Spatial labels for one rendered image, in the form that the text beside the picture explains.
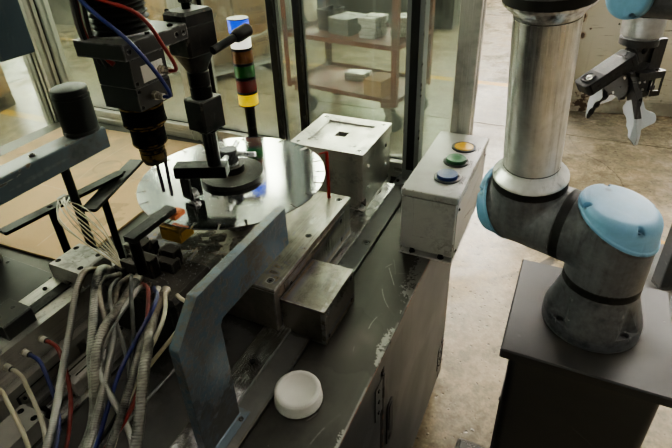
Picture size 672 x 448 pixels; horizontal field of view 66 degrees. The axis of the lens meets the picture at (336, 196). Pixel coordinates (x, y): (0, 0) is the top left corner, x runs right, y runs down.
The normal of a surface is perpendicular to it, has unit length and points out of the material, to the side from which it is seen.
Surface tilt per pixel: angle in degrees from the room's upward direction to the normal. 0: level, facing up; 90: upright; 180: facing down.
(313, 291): 0
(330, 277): 0
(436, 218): 90
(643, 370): 0
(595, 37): 91
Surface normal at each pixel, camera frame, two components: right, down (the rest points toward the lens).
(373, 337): -0.04, -0.85
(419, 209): -0.42, 0.48
